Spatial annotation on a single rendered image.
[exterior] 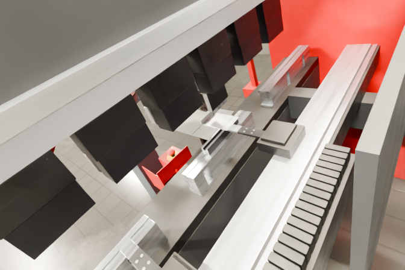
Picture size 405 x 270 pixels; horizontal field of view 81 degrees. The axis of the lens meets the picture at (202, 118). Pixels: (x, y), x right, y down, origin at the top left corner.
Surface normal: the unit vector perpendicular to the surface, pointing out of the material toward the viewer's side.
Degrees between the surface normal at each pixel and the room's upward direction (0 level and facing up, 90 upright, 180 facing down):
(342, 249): 0
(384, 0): 90
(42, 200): 90
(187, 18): 90
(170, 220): 0
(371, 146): 0
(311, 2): 90
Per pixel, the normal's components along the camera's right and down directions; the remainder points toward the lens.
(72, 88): 0.73, 0.15
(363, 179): -0.61, 0.59
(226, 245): -0.31, -0.79
